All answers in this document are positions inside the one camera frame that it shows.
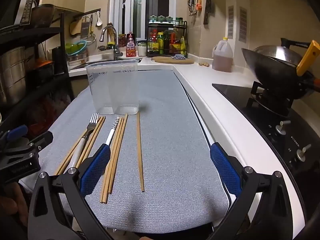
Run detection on green and blue bowls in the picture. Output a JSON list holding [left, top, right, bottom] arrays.
[[65, 40, 87, 56]]

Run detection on red dish soap pouch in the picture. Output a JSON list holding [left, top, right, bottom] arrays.
[[126, 31, 136, 57]]

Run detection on clear plastic utensil container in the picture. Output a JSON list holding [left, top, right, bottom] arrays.
[[86, 59, 139, 115]]

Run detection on grey textured table mat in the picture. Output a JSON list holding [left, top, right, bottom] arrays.
[[21, 69, 237, 234]]

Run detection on round wooden cutting board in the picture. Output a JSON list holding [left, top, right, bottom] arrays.
[[151, 56, 194, 64]]

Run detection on blue dish cloth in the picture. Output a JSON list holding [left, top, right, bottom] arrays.
[[172, 54, 186, 60]]

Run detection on black gas stove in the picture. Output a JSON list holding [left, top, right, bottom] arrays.
[[212, 81, 319, 194]]

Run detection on lone wooden chopstick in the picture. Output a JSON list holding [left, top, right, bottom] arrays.
[[137, 112, 145, 192]]

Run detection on large steel pot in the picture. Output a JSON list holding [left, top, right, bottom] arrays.
[[1, 47, 25, 105]]

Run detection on black spice rack with bottles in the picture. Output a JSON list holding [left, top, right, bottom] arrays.
[[147, 15, 188, 57]]

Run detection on white spoon striped handle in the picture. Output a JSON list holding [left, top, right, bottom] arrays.
[[105, 117, 120, 146]]

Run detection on chrome kitchen faucet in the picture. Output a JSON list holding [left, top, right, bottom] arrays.
[[98, 23, 123, 60]]

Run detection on stainless steel sink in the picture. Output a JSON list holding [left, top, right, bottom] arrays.
[[69, 57, 143, 71]]

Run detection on microwave oven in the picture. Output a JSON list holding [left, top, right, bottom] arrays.
[[1, 0, 34, 32]]

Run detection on white jar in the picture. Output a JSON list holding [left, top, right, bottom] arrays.
[[137, 41, 147, 57]]

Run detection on fork with white handle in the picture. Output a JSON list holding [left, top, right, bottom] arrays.
[[67, 112, 99, 169]]

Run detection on hanging cleaver knife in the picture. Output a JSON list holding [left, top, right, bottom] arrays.
[[203, 0, 213, 25]]

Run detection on hanging kitchen tools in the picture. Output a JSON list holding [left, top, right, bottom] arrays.
[[188, 0, 202, 16]]

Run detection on hanging metal grater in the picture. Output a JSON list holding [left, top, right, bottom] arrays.
[[80, 16, 91, 40]]

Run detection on hanging white ladle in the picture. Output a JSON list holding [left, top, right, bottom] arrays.
[[96, 11, 103, 27]]

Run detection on plastic jug of oil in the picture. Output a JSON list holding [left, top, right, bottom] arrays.
[[212, 37, 233, 73]]

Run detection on black wok with lid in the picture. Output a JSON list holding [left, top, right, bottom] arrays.
[[242, 40, 319, 99]]

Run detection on dark bowl on shelf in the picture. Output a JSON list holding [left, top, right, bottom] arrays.
[[30, 4, 55, 28]]

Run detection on black metal shelf rack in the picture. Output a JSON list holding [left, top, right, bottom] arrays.
[[0, 7, 75, 120]]

